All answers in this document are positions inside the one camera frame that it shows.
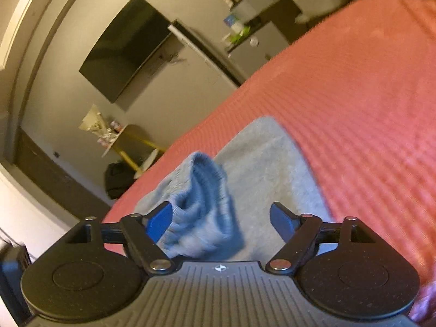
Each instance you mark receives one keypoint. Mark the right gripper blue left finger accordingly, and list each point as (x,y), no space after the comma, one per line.
(142,234)

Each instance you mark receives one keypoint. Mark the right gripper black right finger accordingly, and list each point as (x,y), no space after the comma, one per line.
(299,234)

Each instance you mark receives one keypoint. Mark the grey sweatpants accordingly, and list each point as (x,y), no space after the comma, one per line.
(221,205)

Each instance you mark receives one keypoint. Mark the black bag on floor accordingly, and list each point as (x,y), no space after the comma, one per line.
(118,178)

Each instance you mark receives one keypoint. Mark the yellow side table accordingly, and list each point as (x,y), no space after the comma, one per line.
(132,145)

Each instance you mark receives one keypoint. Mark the wrapped flower bouquet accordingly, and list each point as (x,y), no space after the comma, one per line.
(95,123)

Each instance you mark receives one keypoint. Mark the pink ribbed bedspread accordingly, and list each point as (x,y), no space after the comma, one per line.
(357,94)

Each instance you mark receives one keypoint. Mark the grey nightstand cabinet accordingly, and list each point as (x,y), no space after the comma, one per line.
(257,49)

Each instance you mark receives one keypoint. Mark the blue white box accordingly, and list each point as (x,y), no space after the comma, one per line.
(230,20)

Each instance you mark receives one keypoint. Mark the wall mounted television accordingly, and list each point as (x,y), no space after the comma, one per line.
(130,40)

